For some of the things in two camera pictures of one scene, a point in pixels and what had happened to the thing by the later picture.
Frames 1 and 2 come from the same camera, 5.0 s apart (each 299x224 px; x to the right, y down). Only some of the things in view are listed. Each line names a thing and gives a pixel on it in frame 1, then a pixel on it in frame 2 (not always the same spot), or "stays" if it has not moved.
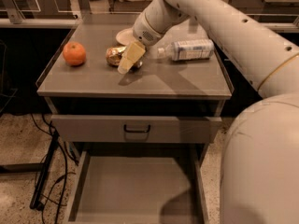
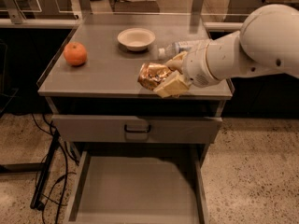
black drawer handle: x=136 y=131 stays
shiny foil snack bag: x=114 y=55 → x=150 y=75
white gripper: x=142 y=32 → x=195 y=66
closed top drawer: x=134 y=128 stays
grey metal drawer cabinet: x=138 y=119 stays
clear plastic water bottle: x=188 y=50 stays
